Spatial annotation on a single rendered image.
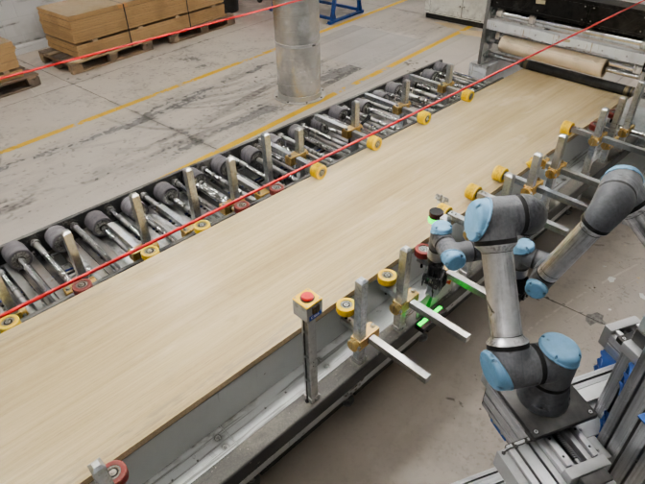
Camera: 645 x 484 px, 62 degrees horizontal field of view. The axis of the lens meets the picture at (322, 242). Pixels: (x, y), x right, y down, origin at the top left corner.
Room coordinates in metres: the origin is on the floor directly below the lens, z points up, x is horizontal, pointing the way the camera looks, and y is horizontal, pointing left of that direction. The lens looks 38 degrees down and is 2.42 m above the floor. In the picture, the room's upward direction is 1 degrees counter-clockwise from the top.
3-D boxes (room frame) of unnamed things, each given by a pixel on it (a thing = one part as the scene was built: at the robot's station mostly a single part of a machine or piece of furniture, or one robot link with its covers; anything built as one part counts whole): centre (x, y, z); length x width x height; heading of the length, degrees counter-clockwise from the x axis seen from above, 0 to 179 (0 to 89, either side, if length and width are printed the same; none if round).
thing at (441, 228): (1.55, -0.43, 1.23); 0.09 x 0.08 x 0.11; 9
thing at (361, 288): (1.43, -0.14, 0.90); 0.03 x 0.03 x 0.48; 43
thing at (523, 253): (1.57, -0.75, 1.12); 0.09 x 0.08 x 0.11; 56
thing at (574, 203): (2.28, -1.11, 0.95); 0.50 x 0.04 x 0.04; 43
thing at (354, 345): (1.45, -0.15, 0.81); 0.13 x 0.06 x 0.05; 133
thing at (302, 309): (1.25, 0.05, 1.18); 0.07 x 0.07 x 0.08; 43
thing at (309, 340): (1.25, 0.05, 0.93); 0.05 x 0.04 x 0.45; 133
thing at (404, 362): (1.40, -0.22, 0.81); 0.43 x 0.03 x 0.04; 43
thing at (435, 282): (1.55, -0.43, 1.07); 0.09 x 0.08 x 0.12; 153
